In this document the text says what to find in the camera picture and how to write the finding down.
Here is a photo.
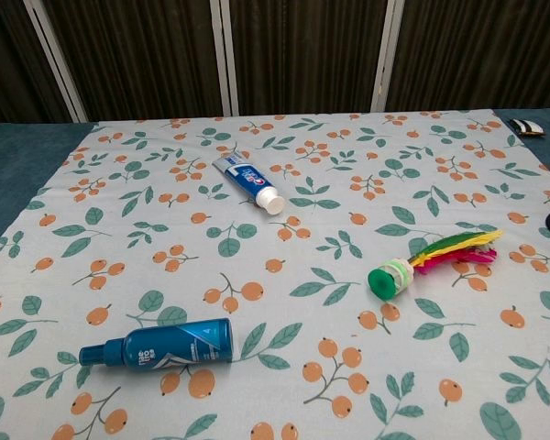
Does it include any blue spray bottle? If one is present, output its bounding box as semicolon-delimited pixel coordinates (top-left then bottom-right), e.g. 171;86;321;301
79;317;235;370

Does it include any blue white toothpaste tube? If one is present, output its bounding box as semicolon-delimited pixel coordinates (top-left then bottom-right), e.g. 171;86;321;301
212;153;286;216

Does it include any colourful feather shuttlecock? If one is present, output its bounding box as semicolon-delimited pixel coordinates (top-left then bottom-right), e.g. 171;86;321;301
367;228;505;302

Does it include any floral patterned white cloth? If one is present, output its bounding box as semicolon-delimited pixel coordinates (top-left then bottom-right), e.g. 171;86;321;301
0;109;550;440

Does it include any dark folding screen panel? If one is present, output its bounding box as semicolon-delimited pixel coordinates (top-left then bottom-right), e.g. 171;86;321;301
0;0;83;127
384;0;550;112
222;0;398;116
32;0;233;124

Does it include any small black white striped object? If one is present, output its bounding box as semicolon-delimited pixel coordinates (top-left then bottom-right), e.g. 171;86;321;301
508;117;546;138

